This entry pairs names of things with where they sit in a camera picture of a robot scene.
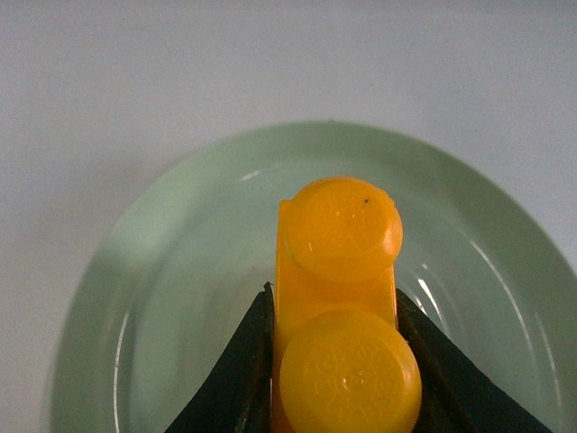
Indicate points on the light green plate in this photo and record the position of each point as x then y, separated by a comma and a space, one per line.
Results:
171, 282

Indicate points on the yellow toy block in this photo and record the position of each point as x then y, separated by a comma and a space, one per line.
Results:
340, 362

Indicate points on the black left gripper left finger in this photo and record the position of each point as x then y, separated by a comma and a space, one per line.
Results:
236, 395

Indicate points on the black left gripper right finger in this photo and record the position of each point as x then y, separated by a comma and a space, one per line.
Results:
456, 395

